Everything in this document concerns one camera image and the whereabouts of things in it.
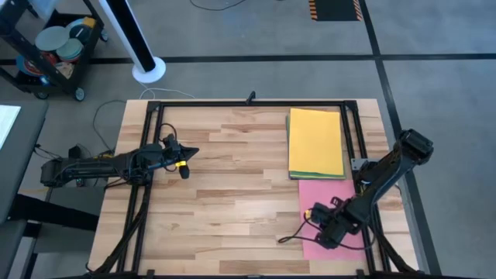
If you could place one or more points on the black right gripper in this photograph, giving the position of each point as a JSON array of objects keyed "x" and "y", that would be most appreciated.
[{"x": 346, "y": 217}]

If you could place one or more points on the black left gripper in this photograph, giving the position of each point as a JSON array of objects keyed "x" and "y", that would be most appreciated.
[{"x": 166, "y": 153}]

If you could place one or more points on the pink paper sheet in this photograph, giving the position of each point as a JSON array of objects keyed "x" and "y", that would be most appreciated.
[{"x": 314, "y": 193}]

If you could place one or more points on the yellow paper sheet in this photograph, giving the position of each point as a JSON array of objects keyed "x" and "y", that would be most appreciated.
[{"x": 315, "y": 141}]

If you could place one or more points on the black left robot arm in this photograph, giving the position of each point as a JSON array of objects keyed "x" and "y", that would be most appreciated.
[{"x": 89, "y": 168}]

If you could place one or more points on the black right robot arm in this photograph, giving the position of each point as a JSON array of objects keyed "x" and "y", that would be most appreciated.
[{"x": 391, "y": 174}]

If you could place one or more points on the black power brick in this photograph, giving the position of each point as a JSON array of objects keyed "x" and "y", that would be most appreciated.
[{"x": 74, "y": 152}]

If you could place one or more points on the black table base beam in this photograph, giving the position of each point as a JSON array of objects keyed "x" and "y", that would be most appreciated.
[{"x": 50, "y": 211}]

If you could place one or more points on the teal plate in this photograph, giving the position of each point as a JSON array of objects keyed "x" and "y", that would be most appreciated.
[{"x": 71, "y": 50}]

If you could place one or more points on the dark plate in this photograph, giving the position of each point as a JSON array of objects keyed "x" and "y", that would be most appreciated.
[{"x": 79, "y": 33}]

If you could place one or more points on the yellow item on cart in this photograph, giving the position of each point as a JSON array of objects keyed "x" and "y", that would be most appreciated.
[{"x": 90, "y": 21}]

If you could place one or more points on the black utility cart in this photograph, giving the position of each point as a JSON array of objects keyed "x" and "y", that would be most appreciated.
[{"x": 38, "y": 83}]

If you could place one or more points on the grey desk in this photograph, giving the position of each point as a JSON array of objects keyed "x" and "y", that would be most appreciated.
[{"x": 23, "y": 162}]

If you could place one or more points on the red plate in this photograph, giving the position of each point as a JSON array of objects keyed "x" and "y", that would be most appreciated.
[{"x": 50, "y": 59}]

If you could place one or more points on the grey-green plate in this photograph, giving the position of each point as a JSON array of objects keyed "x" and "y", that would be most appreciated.
[{"x": 51, "y": 38}]

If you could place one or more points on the white sheet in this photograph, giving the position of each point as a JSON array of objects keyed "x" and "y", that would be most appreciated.
[{"x": 7, "y": 124}]

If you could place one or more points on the blue plate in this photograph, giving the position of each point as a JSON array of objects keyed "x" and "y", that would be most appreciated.
[{"x": 23, "y": 64}]

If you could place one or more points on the black hazard-striped floor mat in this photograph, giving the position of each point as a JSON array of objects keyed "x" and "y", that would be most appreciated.
[{"x": 335, "y": 9}]

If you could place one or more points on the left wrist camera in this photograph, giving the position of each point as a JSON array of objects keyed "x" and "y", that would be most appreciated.
[{"x": 184, "y": 172}]

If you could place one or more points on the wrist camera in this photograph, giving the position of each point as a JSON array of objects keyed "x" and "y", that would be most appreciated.
[
  {"x": 319, "y": 215},
  {"x": 184, "y": 172}
]

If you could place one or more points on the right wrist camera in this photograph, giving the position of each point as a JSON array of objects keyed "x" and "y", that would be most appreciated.
[{"x": 319, "y": 215}]

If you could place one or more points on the black aluminium table frame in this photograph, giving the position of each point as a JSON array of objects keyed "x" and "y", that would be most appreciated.
[{"x": 213, "y": 104}]

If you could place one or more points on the black frame bracket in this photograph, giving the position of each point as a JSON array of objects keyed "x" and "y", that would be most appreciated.
[{"x": 251, "y": 97}]

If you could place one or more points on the black white pedestal stand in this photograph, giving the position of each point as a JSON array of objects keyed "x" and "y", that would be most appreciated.
[{"x": 131, "y": 35}]

